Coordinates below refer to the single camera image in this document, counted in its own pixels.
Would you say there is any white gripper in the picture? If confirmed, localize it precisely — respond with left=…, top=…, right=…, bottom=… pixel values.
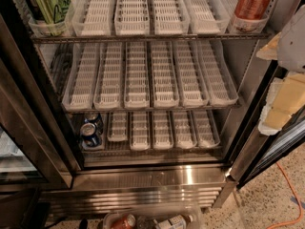
left=256, top=5, right=305, bottom=135

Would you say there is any red coke can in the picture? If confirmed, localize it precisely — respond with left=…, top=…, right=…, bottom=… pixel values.
left=234, top=0, right=271, bottom=20

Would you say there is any shelf tray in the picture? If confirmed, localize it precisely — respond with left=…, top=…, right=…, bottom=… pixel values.
left=150, top=41, right=179, bottom=108
left=62, top=43, right=100, bottom=111
left=173, top=111, right=196, bottom=149
left=151, top=0, right=190, bottom=35
left=114, top=0, right=150, bottom=35
left=152, top=112, right=173, bottom=150
left=28, top=0, right=77, bottom=38
left=196, top=40, right=238, bottom=106
left=72, top=0, right=115, bottom=36
left=82, top=122, right=105, bottom=150
left=184, top=0, right=230, bottom=34
left=173, top=41, right=209, bottom=107
left=124, top=42, right=150, bottom=108
left=130, top=112, right=151, bottom=151
left=93, top=42, right=123, bottom=110
left=107, top=113, right=128, bottom=142
left=193, top=110, right=220, bottom=148
left=221, top=0, right=269, bottom=34

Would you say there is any top shelf rightmost tray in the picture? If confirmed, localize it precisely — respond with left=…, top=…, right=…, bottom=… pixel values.
left=221, top=0, right=269, bottom=34

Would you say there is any fridge glass door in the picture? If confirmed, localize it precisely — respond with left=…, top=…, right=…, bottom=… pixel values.
left=236, top=64, right=305, bottom=189

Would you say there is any stainless steel fridge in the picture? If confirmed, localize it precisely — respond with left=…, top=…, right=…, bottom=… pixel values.
left=0, top=0, right=304, bottom=220

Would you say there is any bottom shelf leftmost tray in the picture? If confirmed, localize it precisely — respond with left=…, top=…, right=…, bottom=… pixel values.
left=82, top=122, right=105, bottom=150

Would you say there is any blue can rear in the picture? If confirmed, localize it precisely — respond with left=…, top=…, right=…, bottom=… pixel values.
left=85, top=112, right=103, bottom=134

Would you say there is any blue can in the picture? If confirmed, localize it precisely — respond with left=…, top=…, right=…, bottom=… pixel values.
left=85, top=112, right=103, bottom=134
left=80, top=123, right=101, bottom=147

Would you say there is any blue can front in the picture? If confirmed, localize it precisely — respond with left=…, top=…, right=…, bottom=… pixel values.
left=80, top=123, right=101, bottom=147

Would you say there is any red can in bin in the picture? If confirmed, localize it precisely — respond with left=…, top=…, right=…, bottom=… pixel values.
left=111, top=214, right=136, bottom=229

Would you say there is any top shelf leftmost tray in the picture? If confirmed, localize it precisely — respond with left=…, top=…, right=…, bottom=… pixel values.
left=28, top=0, right=77, bottom=38

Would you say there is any green drink can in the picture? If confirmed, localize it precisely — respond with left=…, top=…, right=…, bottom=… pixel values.
left=22, top=0, right=72, bottom=36

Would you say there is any clear plastic bin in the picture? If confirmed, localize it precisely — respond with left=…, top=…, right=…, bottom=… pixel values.
left=101, top=203, right=205, bottom=229

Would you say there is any orange cable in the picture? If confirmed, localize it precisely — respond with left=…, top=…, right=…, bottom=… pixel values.
left=266, top=161, right=304, bottom=229

